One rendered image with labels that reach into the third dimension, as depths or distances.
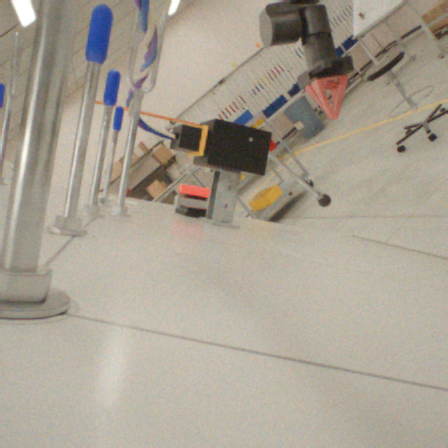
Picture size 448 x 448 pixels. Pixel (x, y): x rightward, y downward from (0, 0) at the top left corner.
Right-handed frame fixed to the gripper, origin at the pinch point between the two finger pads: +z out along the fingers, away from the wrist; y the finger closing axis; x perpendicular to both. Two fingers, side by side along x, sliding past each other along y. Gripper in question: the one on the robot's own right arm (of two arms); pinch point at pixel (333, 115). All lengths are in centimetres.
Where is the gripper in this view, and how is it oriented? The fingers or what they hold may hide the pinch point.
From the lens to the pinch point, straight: 87.8
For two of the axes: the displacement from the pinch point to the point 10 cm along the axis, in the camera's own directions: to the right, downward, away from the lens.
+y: 2.7, 0.1, -9.6
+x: 9.3, -2.4, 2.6
